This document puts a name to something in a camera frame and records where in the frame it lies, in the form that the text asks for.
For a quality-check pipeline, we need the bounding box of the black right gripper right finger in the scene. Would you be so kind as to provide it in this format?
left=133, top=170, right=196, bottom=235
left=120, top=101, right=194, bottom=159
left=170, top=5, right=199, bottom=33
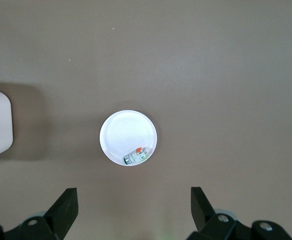
left=189, top=186, right=292, bottom=240

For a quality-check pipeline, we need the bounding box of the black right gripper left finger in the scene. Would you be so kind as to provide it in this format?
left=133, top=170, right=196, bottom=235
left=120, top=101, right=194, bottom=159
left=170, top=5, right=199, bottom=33
left=0, top=187, right=79, bottom=240

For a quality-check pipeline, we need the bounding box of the pink round plate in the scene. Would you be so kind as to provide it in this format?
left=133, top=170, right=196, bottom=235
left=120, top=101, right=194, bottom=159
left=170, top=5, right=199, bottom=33
left=99, top=109, right=158, bottom=166

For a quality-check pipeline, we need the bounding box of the brown table cover sheet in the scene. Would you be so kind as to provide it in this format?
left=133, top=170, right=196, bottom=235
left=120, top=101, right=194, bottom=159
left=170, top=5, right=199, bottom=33
left=0, top=0, right=292, bottom=240

